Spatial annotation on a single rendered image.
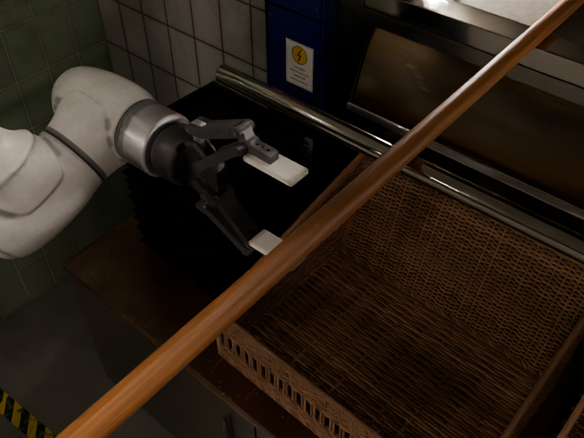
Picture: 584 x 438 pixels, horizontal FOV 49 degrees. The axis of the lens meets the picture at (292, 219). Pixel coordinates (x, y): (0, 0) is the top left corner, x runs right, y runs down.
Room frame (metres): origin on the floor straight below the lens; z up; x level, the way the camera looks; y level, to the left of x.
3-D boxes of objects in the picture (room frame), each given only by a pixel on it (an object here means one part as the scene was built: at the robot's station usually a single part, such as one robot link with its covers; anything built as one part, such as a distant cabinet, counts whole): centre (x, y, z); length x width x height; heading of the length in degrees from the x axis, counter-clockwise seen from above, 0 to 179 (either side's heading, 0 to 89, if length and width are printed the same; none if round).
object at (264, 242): (0.55, 0.02, 1.12); 0.07 x 0.03 x 0.01; 50
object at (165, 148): (0.63, 0.12, 1.19); 0.09 x 0.07 x 0.08; 50
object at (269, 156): (0.57, 0.04, 1.28); 0.05 x 0.01 x 0.03; 50
